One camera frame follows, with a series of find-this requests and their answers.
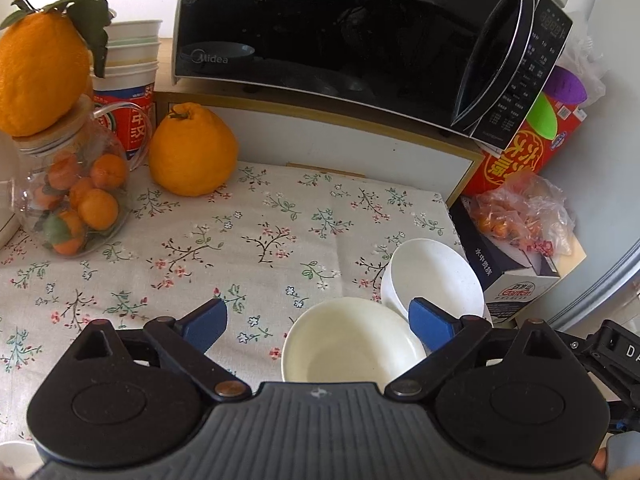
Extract cream bowl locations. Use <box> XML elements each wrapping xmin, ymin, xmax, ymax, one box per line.
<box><xmin>281</xmin><ymin>297</ymin><xmax>426</xmax><ymax>390</ymax></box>

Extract floral tablecloth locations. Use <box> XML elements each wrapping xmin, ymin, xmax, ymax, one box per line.
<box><xmin>1</xmin><ymin>164</ymin><xmax>460</xmax><ymax>441</ymax></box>

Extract glass jar of tangerines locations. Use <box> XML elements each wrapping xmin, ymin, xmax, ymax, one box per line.
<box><xmin>1</xmin><ymin>96</ymin><xmax>151</xmax><ymax>258</ymax></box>

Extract black microwave oven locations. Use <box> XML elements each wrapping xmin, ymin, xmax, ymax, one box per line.
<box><xmin>172</xmin><ymin>0</ymin><xmax>573</xmax><ymax>150</ymax></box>

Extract dark cardboard box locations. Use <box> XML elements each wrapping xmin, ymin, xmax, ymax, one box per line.
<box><xmin>449</xmin><ymin>196</ymin><xmax>587</xmax><ymax>323</ymax></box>

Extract silver refrigerator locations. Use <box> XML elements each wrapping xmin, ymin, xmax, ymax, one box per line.
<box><xmin>549</xmin><ymin>242</ymin><xmax>640</xmax><ymax>332</ymax></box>

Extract stacked instant noodle cups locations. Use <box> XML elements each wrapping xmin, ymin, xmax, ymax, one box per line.
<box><xmin>91</xmin><ymin>18</ymin><xmax>162</xmax><ymax>159</ymax></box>

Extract white porcelain bowl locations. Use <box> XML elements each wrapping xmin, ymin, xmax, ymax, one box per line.
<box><xmin>380</xmin><ymin>238</ymin><xmax>491</xmax><ymax>323</ymax></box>

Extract large orange on table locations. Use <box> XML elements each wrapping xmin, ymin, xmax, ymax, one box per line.
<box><xmin>148</xmin><ymin>102</ymin><xmax>240</xmax><ymax>197</ymax></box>

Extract person's right hand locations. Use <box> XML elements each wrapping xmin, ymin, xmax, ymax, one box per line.
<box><xmin>592</xmin><ymin>431</ymin><xmax>640</xmax><ymax>480</ymax></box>

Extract large orange on jar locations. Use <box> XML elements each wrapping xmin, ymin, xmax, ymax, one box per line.
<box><xmin>1</xmin><ymin>0</ymin><xmax>113</xmax><ymax>138</ymax></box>

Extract red gift box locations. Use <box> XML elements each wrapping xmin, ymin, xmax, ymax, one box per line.
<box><xmin>462</xmin><ymin>66</ymin><xmax>587</xmax><ymax>197</ymax></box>

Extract plastic bag of tangerines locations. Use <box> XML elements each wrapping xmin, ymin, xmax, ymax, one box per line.
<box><xmin>465</xmin><ymin>170</ymin><xmax>575</xmax><ymax>257</ymax></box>

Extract white air fryer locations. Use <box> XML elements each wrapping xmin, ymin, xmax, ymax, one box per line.
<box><xmin>0</xmin><ymin>133</ymin><xmax>20</xmax><ymax>248</ymax></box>

